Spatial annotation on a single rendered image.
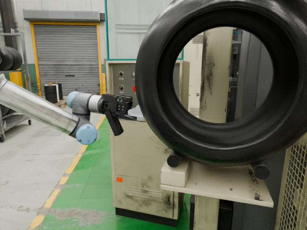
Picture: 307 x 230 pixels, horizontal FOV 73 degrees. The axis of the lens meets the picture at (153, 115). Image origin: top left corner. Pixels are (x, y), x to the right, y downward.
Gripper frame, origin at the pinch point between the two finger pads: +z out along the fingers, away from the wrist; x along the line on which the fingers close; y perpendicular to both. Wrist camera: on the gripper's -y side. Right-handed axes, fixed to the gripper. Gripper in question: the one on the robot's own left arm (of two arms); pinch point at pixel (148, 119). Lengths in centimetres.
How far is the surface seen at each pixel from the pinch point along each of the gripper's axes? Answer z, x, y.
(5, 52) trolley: -337, 217, 6
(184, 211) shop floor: 18, 84, -101
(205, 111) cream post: 20.5, 27.7, 1.4
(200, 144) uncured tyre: 21.6, -12.3, -1.0
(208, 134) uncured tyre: 23.6, 14.8, -5.8
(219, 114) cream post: 27.1, 27.7, 1.0
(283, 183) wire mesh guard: 62, 29, -27
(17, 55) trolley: -353, 253, 0
